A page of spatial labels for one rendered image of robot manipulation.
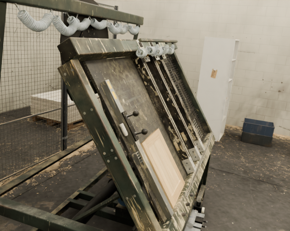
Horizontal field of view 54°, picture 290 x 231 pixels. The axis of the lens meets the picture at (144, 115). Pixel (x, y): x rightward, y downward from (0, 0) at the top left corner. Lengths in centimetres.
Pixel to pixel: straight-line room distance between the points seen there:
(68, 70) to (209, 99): 456
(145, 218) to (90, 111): 66
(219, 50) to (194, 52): 165
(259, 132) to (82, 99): 508
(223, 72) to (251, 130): 138
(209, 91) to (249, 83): 154
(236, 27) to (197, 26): 93
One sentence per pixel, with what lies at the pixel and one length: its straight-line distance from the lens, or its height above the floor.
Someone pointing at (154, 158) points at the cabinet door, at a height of 118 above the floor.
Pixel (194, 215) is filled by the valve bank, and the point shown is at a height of 74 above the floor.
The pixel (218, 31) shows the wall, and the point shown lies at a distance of 722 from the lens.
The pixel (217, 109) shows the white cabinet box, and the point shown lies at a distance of 590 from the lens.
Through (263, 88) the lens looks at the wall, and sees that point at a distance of 714.
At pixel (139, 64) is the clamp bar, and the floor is 175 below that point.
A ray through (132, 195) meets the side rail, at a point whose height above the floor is 114.
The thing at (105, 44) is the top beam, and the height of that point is 191.
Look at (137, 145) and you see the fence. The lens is 177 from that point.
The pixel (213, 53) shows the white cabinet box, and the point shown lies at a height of 174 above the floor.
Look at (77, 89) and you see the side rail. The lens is 157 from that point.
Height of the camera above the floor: 199
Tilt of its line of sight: 16 degrees down
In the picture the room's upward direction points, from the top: 5 degrees clockwise
